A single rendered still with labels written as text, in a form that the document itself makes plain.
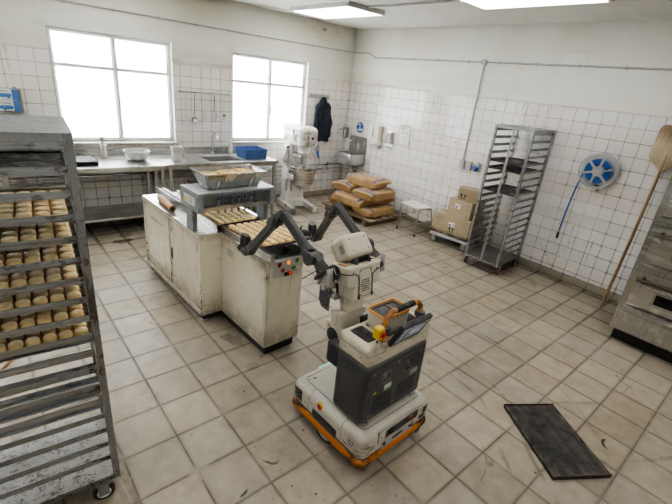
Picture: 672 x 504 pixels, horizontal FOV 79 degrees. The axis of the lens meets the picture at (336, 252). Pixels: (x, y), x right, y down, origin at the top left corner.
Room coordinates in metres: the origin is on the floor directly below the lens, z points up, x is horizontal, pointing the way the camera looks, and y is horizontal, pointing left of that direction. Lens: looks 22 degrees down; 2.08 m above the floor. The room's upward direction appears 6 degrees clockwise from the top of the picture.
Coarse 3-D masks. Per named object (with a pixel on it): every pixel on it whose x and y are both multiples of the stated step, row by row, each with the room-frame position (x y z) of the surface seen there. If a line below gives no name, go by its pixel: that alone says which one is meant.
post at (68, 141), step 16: (64, 144) 1.43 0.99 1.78; (80, 192) 1.44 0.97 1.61; (80, 208) 1.44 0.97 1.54; (80, 224) 1.43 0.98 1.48; (80, 240) 1.43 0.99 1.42; (96, 304) 1.45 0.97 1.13; (96, 320) 1.44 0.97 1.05; (96, 336) 1.43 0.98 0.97; (96, 352) 1.43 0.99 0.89; (112, 432) 1.44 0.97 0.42; (112, 448) 1.43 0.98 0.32; (112, 464) 1.43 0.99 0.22
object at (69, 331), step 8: (56, 328) 1.49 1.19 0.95; (64, 328) 1.47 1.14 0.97; (72, 328) 1.50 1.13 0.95; (80, 328) 1.48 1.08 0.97; (16, 336) 1.38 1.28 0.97; (24, 336) 1.41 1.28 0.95; (32, 336) 1.40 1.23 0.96; (40, 336) 1.42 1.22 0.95; (48, 336) 1.40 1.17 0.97; (56, 336) 1.41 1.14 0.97; (64, 336) 1.42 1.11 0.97; (72, 336) 1.44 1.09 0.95; (0, 344) 1.32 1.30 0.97; (8, 344) 1.32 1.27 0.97; (16, 344) 1.33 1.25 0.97; (24, 344) 1.36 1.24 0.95; (32, 344) 1.35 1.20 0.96
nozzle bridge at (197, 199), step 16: (192, 192) 3.08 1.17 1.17; (208, 192) 3.11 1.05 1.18; (224, 192) 3.18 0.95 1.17; (240, 192) 3.28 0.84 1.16; (256, 192) 3.49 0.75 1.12; (272, 192) 3.51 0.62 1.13; (192, 208) 3.09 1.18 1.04; (208, 208) 3.12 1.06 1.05; (224, 208) 3.22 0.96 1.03; (192, 224) 3.10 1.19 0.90
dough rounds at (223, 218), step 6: (216, 210) 3.46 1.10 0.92; (222, 210) 3.49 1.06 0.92; (228, 210) 3.54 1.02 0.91; (234, 210) 3.52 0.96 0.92; (240, 210) 3.54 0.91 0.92; (204, 216) 3.32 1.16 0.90; (210, 216) 3.28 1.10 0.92; (216, 216) 3.32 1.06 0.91; (222, 216) 3.32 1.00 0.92; (228, 216) 3.33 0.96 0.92; (234, 216) 3.37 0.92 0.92; (240, 216) 3.41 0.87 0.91; (246, 216) 3.40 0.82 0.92; (252, 216) 3.40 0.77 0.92; (216, 222) 3.20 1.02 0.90; (222, 222) 3.17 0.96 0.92; (228, 222) 3.20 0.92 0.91
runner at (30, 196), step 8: (32, 192) 1.38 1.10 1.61; (40, 192) 1.39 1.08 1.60; (48, 192) 1.41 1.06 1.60; (56, 192) 1.42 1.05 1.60; (64, 192) 1.44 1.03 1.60; (0, 200) 1.32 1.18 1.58; (8, 200) 1.34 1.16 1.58; (16, 200) 1.35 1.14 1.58; (24, 200) 1.36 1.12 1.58; (32, 200) 1.38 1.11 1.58
